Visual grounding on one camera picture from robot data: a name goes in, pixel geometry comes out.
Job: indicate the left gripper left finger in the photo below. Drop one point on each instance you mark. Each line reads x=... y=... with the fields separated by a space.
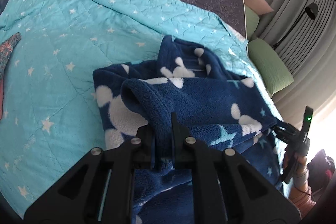
x=99 y=187

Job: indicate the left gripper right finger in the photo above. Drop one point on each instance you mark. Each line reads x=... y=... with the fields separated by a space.
x=226 y=188

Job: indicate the black floor lamp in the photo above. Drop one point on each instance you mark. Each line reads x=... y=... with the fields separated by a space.
x=310 y=10

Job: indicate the navy star fleece robe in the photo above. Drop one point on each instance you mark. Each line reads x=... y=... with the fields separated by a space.
x=219 y=107

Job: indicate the pink pillow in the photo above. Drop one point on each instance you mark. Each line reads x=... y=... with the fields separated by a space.
x=260 y=7

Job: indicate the floral pink folded garment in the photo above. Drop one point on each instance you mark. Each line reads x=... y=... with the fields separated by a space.
x=6 y=49

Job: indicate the grey pleated curtain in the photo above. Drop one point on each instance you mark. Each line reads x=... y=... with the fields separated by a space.
x=308 y=52

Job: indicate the turquoise star quilt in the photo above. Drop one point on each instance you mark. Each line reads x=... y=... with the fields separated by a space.
x=50 y=116

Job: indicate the person right hand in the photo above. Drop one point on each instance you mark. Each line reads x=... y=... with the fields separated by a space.
x=299 y=180

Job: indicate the green pillow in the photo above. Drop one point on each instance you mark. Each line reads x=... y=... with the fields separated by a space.
x=274 y=73
x=251 y=22

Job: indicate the green pillow near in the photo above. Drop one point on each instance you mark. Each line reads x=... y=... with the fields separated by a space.
x=274 y=73

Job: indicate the pink quilted pyjama clothing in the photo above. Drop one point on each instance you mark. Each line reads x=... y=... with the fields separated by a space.
x=300 y=196

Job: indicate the green pillow far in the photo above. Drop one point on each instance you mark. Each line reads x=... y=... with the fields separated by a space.
x=251 y=22

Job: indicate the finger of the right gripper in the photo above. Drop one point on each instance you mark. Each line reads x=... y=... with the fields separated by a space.
x=285 y=132

